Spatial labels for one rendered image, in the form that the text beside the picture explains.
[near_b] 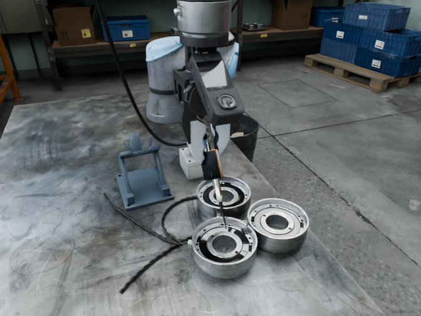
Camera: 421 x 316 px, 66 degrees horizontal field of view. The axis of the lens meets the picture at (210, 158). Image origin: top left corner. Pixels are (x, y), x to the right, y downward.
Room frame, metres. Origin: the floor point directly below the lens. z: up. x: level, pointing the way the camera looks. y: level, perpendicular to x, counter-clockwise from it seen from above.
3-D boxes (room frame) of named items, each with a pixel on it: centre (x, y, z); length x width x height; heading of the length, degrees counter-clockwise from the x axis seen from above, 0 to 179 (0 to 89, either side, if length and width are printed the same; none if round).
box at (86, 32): (3.77, 1.48, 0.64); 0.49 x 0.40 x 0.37; 115
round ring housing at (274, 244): (0.43, -0.12, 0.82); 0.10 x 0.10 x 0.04
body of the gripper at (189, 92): (0.50, 0.01, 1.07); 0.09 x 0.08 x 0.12; 23
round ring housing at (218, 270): (0.38, -0.02, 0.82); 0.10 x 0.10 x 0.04
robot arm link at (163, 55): (0.97, 0.12, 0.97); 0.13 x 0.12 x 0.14; 88
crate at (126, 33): (3.97, 0.98, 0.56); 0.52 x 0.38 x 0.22; 107
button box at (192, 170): (0.65, 0.03, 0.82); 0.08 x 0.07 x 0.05; 20
